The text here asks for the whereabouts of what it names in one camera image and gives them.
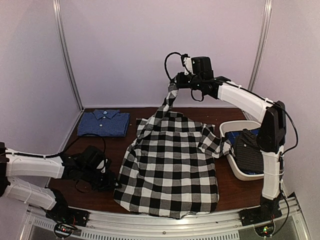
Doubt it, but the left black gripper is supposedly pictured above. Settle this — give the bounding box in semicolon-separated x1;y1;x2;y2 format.
81;165;122;193

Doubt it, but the black white checked shirt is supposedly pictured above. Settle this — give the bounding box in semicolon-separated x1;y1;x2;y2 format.
113;83;232;219

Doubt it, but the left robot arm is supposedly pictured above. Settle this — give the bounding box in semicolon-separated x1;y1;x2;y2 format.
0;143;121;222

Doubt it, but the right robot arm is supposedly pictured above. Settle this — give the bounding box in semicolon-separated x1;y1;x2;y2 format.
175;54;287;221

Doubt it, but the folded blue shirt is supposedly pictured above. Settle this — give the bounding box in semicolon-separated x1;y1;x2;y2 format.
77;109;130;137

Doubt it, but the white plastic basket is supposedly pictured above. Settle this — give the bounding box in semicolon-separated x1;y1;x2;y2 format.
219;120;264;181

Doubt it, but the blue shirt in basket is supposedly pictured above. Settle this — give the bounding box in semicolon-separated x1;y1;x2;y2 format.
225;127;260;149

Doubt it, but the left small circuit board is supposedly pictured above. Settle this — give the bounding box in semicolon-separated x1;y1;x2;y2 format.
53;223;77;238

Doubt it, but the small circuit board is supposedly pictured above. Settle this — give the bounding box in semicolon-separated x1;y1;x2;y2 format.
53;223;77;238
254;222;275;238

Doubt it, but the dark striped shirt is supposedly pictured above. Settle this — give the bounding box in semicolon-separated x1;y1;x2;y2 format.
233;128;264;175

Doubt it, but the right small circuit board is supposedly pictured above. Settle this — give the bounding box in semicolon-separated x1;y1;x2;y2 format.
254;222;275;238

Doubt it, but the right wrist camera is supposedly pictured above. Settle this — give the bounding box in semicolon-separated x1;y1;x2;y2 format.
181;53;193;76

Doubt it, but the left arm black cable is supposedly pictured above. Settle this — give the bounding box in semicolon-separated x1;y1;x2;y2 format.
42;133;107;160

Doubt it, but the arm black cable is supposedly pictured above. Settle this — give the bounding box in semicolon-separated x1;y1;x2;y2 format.
164;51;186;82
42;133;107;160

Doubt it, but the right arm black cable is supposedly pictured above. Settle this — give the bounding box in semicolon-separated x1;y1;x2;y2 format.
164;51;186;82

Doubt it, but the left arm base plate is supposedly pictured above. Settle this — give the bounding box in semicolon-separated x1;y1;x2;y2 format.
43;206;89;227

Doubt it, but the front aluminium rail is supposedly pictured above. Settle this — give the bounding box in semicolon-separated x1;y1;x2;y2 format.
21;192;311;240

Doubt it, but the right aluminium frame post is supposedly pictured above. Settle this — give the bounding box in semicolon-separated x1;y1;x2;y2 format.
247;0;273;92

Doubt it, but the aluminium frame post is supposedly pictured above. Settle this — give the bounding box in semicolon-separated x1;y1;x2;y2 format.
247;0;273;92
52;0;84;111

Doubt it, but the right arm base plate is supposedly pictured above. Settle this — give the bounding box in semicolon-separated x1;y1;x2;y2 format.
238;206;283;226

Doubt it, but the left aluminium frame post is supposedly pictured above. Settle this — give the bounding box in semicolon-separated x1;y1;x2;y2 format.
52;0;84;111

